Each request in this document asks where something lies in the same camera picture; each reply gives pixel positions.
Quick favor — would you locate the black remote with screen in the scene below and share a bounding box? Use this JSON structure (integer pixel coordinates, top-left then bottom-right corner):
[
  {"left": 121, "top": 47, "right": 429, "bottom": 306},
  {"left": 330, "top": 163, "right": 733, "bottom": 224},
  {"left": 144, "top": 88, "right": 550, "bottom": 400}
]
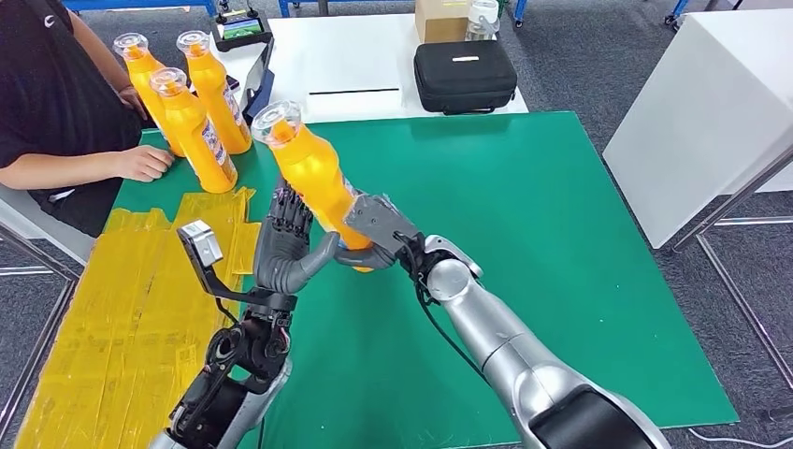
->
[{"left": 210, "top": 7, "right": 274, "bottom": 52}]

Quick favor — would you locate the white floor cable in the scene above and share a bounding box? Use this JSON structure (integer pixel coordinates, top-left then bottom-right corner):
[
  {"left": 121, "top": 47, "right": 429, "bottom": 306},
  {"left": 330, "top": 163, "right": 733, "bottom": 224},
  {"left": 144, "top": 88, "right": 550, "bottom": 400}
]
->
[{"left": 687, "top": 427, "right": 793, "bottom": 449}]

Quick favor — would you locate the steel table frame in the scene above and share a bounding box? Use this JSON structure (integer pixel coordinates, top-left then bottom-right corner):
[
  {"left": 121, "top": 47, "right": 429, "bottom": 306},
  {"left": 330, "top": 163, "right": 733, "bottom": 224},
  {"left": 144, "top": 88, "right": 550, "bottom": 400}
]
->
[
  {"left": 0, "top": 220, "right": 81, "bottom": 435},
  {"left": 671, "top": 145, "right": 793, "bottom": 392}
]

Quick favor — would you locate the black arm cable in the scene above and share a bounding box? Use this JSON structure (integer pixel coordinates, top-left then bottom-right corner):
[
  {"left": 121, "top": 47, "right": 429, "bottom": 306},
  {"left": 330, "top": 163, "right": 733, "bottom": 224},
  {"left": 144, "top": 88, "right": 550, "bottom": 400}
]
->
[{"left": 396, "top": 232, "right": 491, "bottom": 385}]

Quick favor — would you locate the blue metal rack frame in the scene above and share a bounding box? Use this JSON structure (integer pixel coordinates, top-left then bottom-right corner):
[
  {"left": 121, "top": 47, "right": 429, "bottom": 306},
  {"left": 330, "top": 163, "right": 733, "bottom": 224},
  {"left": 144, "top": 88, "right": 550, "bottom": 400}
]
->
[
  {"left": 279, "top": 0, "right": 419, "bottom": 18},
  {"left": 62, "top": 0, "right": 218, "bottom": 17},
  {"left": 511, "top": 0, "right": 692, "bottom": 29}
]

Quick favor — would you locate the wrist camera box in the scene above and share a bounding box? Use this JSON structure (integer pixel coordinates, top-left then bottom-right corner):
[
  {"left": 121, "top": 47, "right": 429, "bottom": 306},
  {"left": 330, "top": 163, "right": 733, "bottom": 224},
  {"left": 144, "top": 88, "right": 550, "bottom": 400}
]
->
[
  {"left": 176, "top": 220, "right": 225, "bottom": 270},
  {"left": 342, "top": 194, "right": 424, "bottom": 256}
]

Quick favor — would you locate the black zippered carrying case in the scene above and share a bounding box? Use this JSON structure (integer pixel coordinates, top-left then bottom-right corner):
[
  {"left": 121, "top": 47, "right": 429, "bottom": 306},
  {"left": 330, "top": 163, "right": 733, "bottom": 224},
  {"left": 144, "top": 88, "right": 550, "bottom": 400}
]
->
[{"left": 412, "top": 38, "right": 519, "bottom": 117}]

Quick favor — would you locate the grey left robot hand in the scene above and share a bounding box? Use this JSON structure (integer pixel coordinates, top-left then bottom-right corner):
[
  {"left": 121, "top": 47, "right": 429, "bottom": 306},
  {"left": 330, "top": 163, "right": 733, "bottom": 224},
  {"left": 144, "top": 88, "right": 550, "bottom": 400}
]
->
[{"left": 252, "top": 180, "right": 342, "bottom": 296}]

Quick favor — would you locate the brown cardboard box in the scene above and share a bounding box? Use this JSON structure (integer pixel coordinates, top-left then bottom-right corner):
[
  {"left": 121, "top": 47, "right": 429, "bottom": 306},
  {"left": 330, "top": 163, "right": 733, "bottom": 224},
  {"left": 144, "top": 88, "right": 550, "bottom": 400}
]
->
[{"left": 414, "top": 0, "right": 475, "bottom": 45}]

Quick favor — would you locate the clear plastic jug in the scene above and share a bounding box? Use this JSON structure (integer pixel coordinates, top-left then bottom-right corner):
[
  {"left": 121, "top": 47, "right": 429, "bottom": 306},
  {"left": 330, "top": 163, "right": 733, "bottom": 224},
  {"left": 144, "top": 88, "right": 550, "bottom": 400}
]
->
[{"left": 466, "top": 0, "right": 502, "bottom": 43}]

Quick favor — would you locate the person's right hand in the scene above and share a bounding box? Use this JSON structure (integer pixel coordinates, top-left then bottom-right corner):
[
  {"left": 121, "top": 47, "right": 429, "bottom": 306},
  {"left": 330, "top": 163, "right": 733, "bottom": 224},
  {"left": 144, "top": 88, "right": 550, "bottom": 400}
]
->
[{"left": 114, "top": 145, "right": 176, "bottom": 184}]

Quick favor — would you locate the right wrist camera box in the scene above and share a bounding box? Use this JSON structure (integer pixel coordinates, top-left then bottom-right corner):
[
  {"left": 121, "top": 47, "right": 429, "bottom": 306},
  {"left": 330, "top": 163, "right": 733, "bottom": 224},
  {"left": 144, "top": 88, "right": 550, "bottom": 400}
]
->
[{"left": 342, "top": 194, "right": 424, "bottom": 256}]

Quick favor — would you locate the white bench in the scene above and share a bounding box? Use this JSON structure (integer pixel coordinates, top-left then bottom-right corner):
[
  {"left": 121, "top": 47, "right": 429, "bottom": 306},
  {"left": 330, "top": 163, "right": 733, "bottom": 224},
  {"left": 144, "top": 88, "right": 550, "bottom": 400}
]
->
[{"left": 0, "top": 185, "right": 97, "bottom": 268}]

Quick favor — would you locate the orange bottle with clear cap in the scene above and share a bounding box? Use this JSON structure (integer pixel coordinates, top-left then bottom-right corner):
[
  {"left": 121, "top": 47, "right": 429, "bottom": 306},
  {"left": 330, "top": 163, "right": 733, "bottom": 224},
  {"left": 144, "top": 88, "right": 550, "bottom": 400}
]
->
[
  {"left": 112, "top": 32, "right": 187, "bottom": 159},
  {"left": 251, "top": 100, "right": 376, "bottom": 274},
  {"left": 176, "top": 29, "right": 254, "bottom": 156},
  {"left": 148, "top": 66, "right": 239, "bottom": 195}
]

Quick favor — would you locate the tablet with blue cover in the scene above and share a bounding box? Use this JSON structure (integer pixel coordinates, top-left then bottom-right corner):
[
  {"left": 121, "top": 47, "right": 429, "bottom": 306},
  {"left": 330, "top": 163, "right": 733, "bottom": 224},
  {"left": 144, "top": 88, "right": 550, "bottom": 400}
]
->
[{"left": 242, "top": 36, "right": 277, "bottom": 125}]

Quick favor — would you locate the person's left hand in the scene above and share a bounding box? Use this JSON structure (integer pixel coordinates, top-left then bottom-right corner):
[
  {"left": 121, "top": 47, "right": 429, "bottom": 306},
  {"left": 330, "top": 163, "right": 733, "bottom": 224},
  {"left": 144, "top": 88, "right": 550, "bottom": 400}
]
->
[{"left": 117, "top": 83, "right": 150, "bottom": 123}]

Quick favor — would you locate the yellow plastic tape sheet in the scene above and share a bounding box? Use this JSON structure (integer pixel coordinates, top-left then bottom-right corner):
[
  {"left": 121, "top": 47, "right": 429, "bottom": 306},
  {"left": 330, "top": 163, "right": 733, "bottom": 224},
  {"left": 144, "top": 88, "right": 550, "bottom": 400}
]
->
[{"left": 15, "top": 186, "right": 265, "bottom": 449}]

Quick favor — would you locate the person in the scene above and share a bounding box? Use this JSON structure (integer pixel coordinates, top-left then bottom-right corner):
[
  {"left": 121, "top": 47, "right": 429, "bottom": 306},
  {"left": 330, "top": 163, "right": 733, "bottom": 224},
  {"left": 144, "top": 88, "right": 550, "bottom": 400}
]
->
[{"left": 0, "top": 0, "right": 176, "bottom": 239}]

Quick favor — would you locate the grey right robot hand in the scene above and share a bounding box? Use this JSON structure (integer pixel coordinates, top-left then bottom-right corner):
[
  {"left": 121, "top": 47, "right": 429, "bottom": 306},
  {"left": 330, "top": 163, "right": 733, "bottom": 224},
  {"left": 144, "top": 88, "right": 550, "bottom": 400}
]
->
[{"left": 334, "top": 241, "right": 401, "bottom": 272}]

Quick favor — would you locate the green table mat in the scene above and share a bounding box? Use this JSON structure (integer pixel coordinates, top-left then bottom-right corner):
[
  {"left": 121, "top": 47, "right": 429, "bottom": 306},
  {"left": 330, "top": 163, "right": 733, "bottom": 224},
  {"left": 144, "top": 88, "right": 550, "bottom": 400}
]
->
[{"left": 111, "top": 111, "right": 740, "bottom": 449}]

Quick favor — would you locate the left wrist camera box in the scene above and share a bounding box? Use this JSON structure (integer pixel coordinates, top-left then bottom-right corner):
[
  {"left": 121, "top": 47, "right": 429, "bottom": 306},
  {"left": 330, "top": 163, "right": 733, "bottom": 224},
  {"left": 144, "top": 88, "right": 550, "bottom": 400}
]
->
[{"left": 176, "top": 220, "right": 225, "bottom": 270}]

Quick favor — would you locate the large white table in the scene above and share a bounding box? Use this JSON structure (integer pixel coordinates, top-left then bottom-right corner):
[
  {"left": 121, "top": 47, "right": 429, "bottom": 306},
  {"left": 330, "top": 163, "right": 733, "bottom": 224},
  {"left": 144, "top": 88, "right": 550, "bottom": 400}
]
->
[{"left": 601, "top": 8, "right": 793, "bottom": 251}]

